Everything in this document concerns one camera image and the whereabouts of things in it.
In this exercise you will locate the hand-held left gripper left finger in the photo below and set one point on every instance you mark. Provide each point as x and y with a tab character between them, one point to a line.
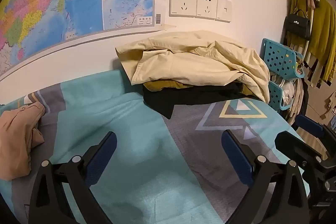
103	153

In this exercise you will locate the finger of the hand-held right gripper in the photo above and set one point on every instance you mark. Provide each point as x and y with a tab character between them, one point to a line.
309	124
294	145

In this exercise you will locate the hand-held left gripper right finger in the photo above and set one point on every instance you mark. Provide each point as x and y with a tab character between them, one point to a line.
236	158

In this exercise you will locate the cream garment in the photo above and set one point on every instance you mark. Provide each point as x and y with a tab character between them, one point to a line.
199	58

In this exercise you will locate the beige hanging cloth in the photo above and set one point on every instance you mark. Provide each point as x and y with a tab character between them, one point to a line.
296	100

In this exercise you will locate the teal grey patterned bedsheet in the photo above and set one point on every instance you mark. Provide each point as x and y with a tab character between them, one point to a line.
136	150

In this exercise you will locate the small teal perforated basket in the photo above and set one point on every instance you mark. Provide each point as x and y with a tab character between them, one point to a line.
275	95

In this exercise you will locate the large teal perforated basket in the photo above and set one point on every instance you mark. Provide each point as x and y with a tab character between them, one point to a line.
278	57

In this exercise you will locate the black garment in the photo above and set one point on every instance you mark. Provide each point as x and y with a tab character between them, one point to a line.
189	98

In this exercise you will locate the peach garment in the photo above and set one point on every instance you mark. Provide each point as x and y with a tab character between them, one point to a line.
15	142

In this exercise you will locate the yellow-green hanging sweater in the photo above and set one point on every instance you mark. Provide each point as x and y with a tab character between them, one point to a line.
323	35

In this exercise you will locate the mustard garment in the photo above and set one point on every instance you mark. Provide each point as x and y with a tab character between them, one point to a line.
162	85

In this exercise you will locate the white coat rack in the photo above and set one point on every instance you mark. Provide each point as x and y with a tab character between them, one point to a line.
309	29

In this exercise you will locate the black handbag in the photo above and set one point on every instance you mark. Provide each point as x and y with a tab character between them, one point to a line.
298	26

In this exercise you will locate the white wall socket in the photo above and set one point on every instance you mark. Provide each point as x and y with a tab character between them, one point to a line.
183	2
207	6

